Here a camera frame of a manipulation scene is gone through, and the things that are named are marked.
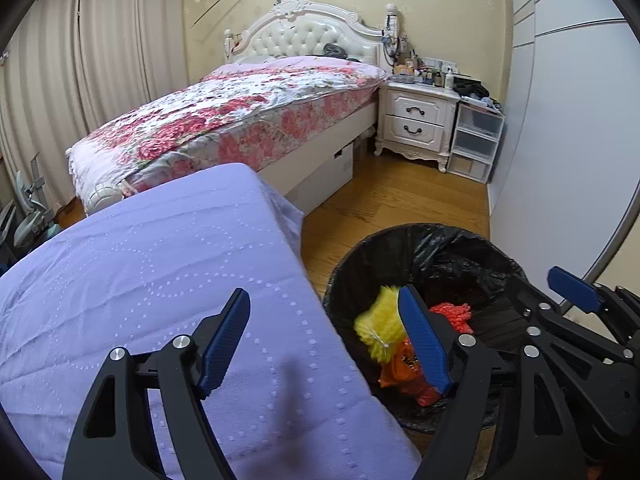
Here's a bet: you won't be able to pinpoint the yellow mesh net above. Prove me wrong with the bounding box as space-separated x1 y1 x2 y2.
354 285 408 363

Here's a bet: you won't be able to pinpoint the orange wrapper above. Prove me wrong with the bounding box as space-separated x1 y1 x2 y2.
378 337 421 388

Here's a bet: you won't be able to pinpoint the pile of dark clothes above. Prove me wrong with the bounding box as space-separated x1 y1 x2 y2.
455 77 503 111

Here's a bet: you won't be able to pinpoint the group of small toiletry bottles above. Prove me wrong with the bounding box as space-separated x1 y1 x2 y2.
392 55 458 88

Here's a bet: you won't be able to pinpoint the white sliding wardrobe door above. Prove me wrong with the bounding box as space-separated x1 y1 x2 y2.
487 0 640 301

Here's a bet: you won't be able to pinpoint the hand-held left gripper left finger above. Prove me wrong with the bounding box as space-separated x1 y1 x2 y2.
62 288 251 480

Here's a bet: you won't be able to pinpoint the white nightstand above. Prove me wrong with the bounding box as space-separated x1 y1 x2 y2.
374 82 461 173

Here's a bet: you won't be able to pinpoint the hanging cables and gadgets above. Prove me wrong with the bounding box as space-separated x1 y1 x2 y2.
380 4 409 67

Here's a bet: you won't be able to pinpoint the clear plastic drawer unit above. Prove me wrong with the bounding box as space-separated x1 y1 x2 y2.
447 101 506 184

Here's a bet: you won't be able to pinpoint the red plastic bag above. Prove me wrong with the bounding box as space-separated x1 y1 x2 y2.
415 382 444 409

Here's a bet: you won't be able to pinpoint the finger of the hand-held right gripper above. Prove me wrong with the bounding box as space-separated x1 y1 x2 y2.
547 266 640 346
505 275 628 392

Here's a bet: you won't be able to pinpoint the purple tablecloth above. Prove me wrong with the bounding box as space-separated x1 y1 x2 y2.
0 162 423 480

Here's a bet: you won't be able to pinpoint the white storage box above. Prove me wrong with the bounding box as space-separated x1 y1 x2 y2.
287 142 355 213

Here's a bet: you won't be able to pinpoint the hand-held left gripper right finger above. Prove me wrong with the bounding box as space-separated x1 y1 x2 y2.
398 284 586 480

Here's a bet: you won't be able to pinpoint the beige curtains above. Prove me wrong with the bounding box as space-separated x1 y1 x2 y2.
0 0 193 196

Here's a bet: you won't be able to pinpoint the black-lined trash bin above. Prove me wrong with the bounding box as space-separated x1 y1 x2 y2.
322 223 566 433

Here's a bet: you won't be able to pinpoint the white bed with tufted headboard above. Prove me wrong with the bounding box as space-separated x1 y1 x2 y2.
66 0 396 216

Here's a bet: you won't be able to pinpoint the orange mesh net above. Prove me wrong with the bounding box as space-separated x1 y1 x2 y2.
430 302 473 336

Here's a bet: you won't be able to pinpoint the floral bedspread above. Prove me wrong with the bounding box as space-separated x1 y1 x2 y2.
67 57 388 193

